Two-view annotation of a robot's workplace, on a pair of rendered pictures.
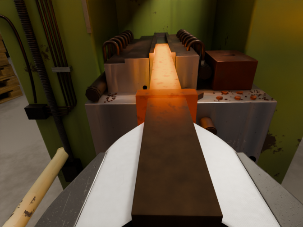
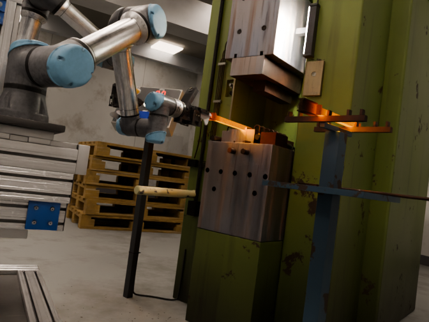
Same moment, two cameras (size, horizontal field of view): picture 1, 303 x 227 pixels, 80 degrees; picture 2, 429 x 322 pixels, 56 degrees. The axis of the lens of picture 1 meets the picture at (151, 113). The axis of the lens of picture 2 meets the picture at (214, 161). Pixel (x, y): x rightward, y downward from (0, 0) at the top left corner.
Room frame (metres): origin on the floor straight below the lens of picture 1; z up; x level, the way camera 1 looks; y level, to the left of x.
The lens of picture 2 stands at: (-1.33, -1.09, 0.72)
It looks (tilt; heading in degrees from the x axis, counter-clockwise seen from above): 3 degrees up; 35
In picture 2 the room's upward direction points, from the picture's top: 8 degrees clockwise
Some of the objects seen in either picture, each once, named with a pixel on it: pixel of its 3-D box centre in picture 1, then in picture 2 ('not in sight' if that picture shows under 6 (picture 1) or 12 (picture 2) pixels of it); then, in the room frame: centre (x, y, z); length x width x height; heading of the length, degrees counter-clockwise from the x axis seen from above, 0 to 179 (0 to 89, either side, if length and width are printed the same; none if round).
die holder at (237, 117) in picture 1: (169, 123); (262, 191); (0.60, -0.07, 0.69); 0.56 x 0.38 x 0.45; 177
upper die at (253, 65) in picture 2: not in sight; (267, 76); (0.59, -0.01, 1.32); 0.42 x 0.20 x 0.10; 177
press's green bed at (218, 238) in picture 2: not in sight; (251, 276); (0.60, -0.07, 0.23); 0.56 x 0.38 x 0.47; 177
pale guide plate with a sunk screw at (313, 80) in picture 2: not in sight; (313, 78); (0.50, -0.32, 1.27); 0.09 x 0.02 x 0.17; 87
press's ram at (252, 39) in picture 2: not in sight; (279, 32); (0.59, -0.06, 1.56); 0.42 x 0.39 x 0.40; 177
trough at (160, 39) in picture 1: (161, 41); not in sight; (0.59, -0.04, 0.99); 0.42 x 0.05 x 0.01; 177
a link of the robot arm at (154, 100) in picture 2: not in sight; (159, 104); (-0.19, 0.01, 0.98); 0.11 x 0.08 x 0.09; 177
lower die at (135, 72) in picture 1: (153, 53); (259, 142); (0.59, -0.01, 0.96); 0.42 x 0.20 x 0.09; 177
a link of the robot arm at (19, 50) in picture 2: not in sight; (30, 66); (-0.69, 0.07, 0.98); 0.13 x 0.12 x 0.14; 97
